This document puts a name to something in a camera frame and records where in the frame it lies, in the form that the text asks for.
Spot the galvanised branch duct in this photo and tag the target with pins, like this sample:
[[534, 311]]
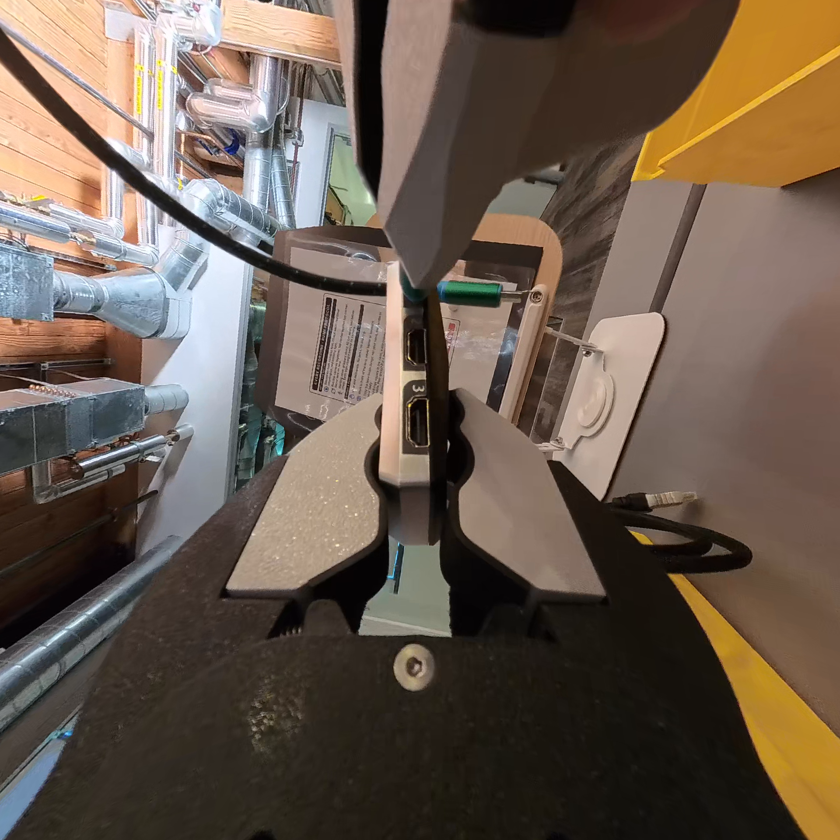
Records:
[[131, 302]]

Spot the silver insulated pipe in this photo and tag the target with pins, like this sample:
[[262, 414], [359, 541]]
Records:
[[141, 131], [165, 131]]

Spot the rectangular metal duct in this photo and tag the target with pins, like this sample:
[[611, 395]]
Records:
[[65, 420]]

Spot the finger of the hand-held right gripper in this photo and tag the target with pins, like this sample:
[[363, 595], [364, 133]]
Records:
[[346, 52], [420, 164]]

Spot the grey stand base plate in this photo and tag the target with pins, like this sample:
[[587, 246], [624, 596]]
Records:
[[630, 394]]

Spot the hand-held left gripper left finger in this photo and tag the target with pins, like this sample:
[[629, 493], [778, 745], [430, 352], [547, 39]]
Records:
[[315, 518]]

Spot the metal ventilation duct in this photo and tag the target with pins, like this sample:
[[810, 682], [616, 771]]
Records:
[[223, 210]]

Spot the metal conduit pipe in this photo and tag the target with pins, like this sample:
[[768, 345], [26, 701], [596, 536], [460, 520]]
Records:
[[65, 643]]

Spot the printed instruction sheet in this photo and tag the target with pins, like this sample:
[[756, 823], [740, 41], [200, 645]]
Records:
[[348, 354]]

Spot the protocol sheet on stand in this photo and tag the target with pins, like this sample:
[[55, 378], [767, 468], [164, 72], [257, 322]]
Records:
[[538, 243], [275, 315]]

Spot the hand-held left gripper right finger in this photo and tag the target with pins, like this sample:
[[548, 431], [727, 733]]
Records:
[[525, 525]]

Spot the glass door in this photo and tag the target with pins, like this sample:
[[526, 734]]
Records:
[[344, 190]]

